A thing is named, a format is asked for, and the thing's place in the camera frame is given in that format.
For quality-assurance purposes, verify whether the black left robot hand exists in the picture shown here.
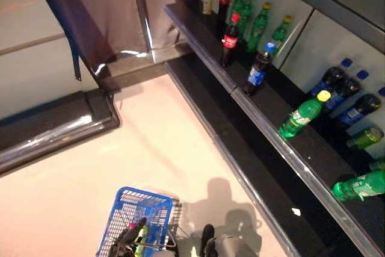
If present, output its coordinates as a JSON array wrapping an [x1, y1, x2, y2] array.
[[108, 217, 148, 257]]

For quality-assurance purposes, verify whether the blue plastic shopping basket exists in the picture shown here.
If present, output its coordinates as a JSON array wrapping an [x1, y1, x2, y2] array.
[[96, 186, 181, 257]]

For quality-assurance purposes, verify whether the green Sprite bottle yellow cap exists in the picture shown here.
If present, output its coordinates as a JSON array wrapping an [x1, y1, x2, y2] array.
[[230, 0, 246, 26], [331, 169, 385, 203], [240, 0, 255, 41], [278, 90, 331, 140], [245, 2, 271, 55], [269, 15, 293, 56]]

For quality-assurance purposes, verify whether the green soda can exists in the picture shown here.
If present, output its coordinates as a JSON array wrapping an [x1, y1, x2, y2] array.
[[345, 125, 385, 151], [135, 225, 150, 255]]

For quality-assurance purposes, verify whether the black low shelf unit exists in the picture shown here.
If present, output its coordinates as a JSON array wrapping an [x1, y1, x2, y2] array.
[[0, 87, 121, 176]]

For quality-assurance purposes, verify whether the black shelf base plinth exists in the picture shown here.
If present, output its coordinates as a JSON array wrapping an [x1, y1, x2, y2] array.
[[164, 55, 365, 257]]

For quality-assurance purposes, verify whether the black drinks shelf board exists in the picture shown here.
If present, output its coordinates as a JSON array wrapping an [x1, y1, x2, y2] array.
[[164, 1, 385, 257]]

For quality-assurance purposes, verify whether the small Pepsi cola bottle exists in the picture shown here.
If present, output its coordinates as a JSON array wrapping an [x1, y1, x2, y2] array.
[[242, 42, 277, 97], [334, 87, 385, 130], [321, 69, 370, 115], [307, 58, 353, 98]]

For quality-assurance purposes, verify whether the glossy brown end panel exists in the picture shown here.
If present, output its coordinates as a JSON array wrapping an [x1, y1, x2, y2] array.
[[28, 0, 201, 91]]

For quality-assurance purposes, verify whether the clear price tag rail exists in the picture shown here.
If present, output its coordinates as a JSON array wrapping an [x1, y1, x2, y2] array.
[[0, 114, 120, 167], [231, 88, 385, 257], [164, 4, 238, 94]]

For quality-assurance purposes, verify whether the dark hanging strap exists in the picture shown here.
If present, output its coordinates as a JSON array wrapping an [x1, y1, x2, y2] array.
[[64, 26, 82, 82]]

